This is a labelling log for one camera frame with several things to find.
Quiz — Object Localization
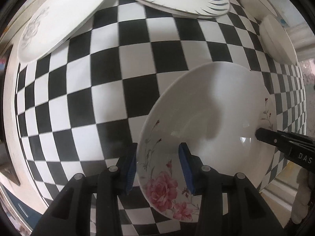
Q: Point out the white bowl blue dots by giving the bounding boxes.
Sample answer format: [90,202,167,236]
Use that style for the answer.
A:
[259,14,297,65]

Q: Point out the white plate pink roses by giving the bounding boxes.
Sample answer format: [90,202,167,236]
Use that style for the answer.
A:
[137,62,277,223]

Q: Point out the white plate grey flower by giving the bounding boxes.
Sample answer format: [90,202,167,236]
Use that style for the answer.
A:
[17,0,104,63]

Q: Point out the white bowl black rim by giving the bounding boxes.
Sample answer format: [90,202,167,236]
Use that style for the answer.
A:
[240,0,277,21]

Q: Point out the black white checkered mat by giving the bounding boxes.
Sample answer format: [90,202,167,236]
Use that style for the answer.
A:
[15,0,308,236]

